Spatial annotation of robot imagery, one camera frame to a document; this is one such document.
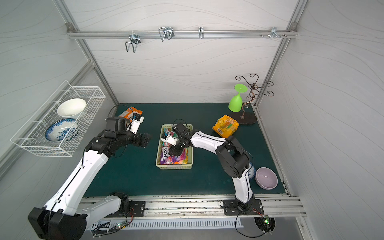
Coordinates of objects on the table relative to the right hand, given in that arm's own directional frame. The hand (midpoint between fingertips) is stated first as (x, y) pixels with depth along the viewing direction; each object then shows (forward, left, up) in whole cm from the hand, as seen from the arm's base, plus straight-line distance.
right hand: (172, 148), depth 90 cm
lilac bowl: (-14, -55, -4) cm, 57 cm away
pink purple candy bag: (-7, +2, +2) cm, 8 cm away
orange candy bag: (+30, +38, -2) cm, 49 cm away
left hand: (-1, +12, +18) cm, 21 cm away
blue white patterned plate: (-8, +44, +29) cm, 53 cm away
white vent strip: (-39, +25, -5) cm, 46 cm away
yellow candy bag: (+19, -34, -2) cm, 39 cm away
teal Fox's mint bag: (+12, +6, 0) cm, 14 cm away
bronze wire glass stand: (+31, -46, -5) cm, 56 cm away
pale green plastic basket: (+2, +7, +2) cm, 7 cm away
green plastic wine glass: (+24, -39, +16) cm, 48 cm away
